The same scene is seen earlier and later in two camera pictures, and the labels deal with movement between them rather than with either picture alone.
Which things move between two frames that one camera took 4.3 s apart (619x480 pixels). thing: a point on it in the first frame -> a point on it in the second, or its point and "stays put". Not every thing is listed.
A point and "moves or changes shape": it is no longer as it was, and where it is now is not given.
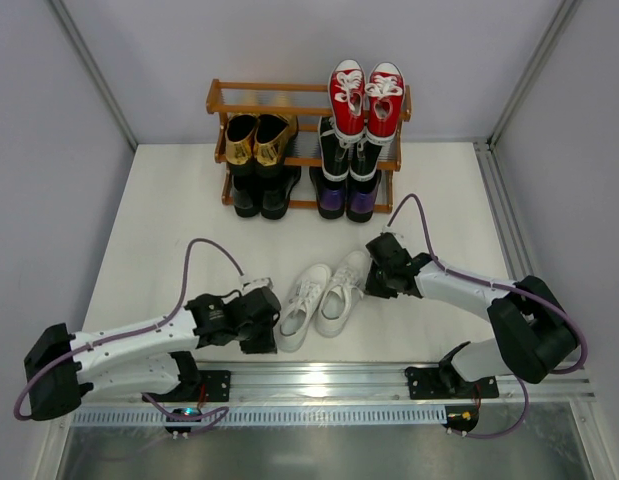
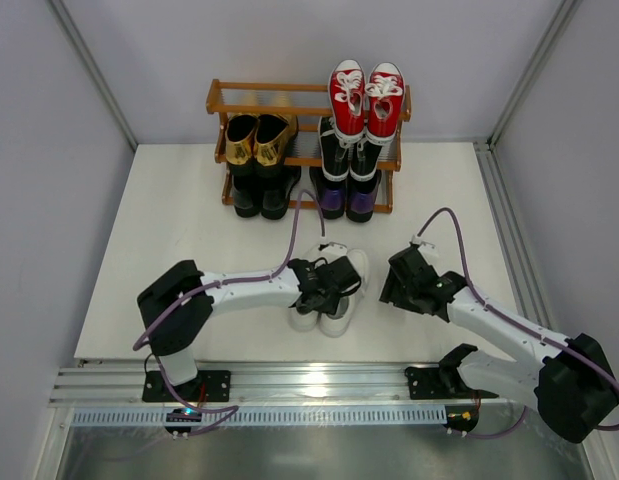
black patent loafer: x=245 y=190 stays put
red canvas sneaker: x=348 y=88 stays put
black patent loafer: x=277 y=182 stays put
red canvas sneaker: x=385 y=94 stays put
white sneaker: x=309 y=289 moves or changes shape
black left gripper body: x=268 y=323 -> x=342 y=275
